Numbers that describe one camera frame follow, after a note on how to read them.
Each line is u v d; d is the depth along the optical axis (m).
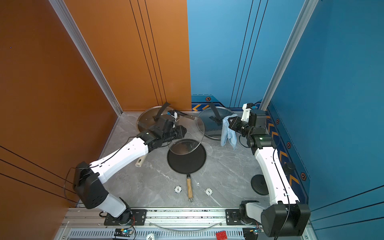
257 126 0.54
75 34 0.78
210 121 1.05
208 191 0.81
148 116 1.05
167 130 0.61
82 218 0.76
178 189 0.83
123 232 0.71
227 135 0.74
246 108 0.67
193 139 1.03
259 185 0.82
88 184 0.41
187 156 0.94
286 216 0.37
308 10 0.70
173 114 0.73
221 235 0.67
